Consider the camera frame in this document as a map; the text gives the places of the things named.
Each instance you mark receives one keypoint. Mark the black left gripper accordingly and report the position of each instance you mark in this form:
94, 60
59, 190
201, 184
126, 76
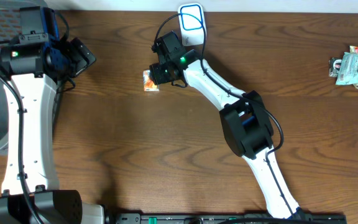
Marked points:
81, 61

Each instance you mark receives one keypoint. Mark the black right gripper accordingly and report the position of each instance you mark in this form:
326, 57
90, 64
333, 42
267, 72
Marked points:
155, 76

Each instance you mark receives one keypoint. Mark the orange tissue packet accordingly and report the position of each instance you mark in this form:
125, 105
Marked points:
148, 83

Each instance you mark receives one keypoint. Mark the teal plastic-wrapped packet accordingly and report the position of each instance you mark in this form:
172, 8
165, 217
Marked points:
348, 74

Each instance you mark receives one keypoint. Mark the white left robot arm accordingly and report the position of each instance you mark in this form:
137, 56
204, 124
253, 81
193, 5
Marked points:
31, 67

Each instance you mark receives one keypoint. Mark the black-white right robot arm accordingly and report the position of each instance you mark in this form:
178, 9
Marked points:
246, 124

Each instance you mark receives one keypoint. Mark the white barcode scanner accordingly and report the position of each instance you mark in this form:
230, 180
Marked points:
192, 23

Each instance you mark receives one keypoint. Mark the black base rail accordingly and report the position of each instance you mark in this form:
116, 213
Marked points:
252, 218

